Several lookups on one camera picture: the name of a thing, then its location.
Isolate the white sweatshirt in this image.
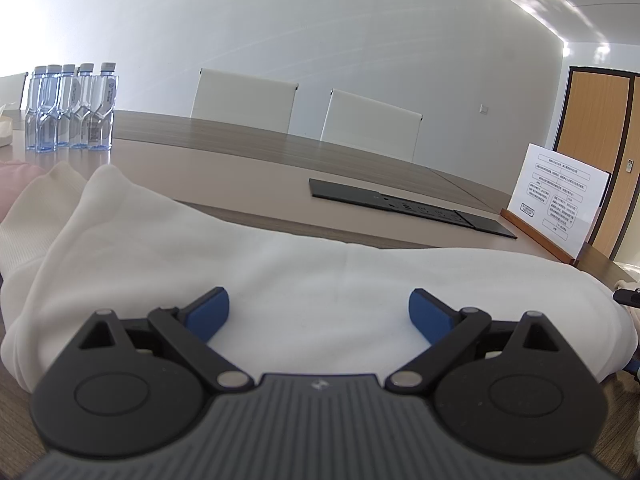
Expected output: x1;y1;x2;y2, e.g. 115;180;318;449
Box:
0;161;626;396

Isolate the black table power panel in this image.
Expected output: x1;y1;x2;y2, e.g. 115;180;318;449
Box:
308;178;519;240

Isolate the pink garment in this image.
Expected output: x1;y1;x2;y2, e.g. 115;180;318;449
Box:
0;160;47;222

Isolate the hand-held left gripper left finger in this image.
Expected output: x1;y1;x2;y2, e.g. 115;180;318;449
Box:
79;287;256;392

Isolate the white chair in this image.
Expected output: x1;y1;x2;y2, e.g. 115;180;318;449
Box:
320;89;425;163
0;72;29;112
190;67;300;135

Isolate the paper sign in wooden holder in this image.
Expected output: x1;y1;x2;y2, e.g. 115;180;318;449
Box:
500;143;611;267

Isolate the clear water bottle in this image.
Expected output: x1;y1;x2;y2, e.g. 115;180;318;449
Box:
25;66;49;152
56;64;77;150
37;65;62;154
72;63;97;150
89;62;121;152

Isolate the beige garment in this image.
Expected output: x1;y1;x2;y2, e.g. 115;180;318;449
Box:
612;260;640;331

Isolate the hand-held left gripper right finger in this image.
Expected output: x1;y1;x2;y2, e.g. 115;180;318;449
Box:
385;288;562;392

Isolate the wooden door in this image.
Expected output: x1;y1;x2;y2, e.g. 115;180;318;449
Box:
555;65;640;261

